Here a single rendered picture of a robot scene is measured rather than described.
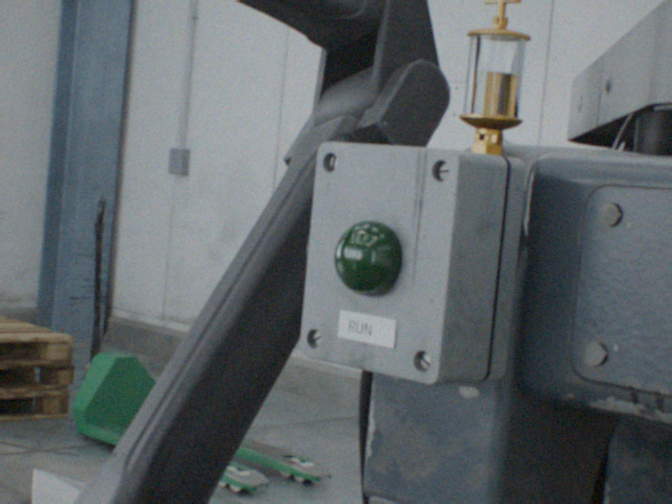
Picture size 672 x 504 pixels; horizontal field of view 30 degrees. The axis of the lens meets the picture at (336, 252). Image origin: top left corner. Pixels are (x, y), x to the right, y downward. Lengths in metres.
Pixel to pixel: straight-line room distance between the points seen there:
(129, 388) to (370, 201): 5.76
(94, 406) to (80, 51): 3.92
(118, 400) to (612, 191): 5.76
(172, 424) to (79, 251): 8.38
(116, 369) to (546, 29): 2.86
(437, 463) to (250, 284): 0.24
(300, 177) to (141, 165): 8.35
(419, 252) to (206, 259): 8.06
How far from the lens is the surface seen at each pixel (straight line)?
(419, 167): 0.48
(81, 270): 9.11
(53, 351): 6.48
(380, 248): 0.48
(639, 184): 0.49
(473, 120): 0.56
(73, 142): 9.39
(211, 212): 8.52
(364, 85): 0.83
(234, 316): 0.74
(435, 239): 0.48
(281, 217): 0.77
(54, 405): 6.59
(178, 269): 8.76
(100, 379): 6.17
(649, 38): 0.65
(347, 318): 0.51
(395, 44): 0.83
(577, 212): 0.50
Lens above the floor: 1.31
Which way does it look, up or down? 3 degrees down
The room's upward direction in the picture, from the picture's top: 5 degrees clockwise
